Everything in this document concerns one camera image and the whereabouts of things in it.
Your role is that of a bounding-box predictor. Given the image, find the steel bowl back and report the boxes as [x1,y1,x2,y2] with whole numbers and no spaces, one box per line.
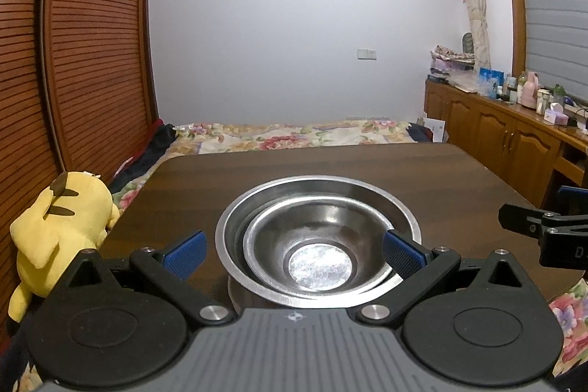
[242,195,392,298]

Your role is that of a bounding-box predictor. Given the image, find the large steel bowl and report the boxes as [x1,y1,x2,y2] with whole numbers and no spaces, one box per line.
[215,175,422,312]

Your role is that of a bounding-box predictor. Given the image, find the wooden sideboard cabinet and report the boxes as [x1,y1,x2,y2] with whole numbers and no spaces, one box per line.
[424,80,587,207]

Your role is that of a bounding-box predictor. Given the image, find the pink tissue box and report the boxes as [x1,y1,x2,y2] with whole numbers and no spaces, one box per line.
[543,103,569,126]

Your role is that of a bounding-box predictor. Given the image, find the yellow pikachu plush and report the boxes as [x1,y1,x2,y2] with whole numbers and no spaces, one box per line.
[8,171,119,322]

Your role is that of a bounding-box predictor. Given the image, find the dark clothes on bed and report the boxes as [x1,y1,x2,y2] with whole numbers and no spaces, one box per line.
[109,119,176,194]

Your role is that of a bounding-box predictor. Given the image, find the pink bottle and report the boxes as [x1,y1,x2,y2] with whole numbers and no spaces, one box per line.
[520,71,539,109]

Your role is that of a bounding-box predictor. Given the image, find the white paper box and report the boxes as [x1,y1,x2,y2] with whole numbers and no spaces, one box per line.
[422,117,447,143]

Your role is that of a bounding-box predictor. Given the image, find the floral bed quilt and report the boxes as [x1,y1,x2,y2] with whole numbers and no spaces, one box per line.
[112,119,433,211]

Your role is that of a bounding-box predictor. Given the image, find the blue box on sideboard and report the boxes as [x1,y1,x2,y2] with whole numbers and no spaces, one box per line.
[478,68,504,98]

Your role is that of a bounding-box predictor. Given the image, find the pile of folded fabrics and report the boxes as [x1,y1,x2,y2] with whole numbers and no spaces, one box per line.
[427,46,478,93]

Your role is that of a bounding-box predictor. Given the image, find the white wall switch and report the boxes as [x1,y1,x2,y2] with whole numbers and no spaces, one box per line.
[357,49,378,61]

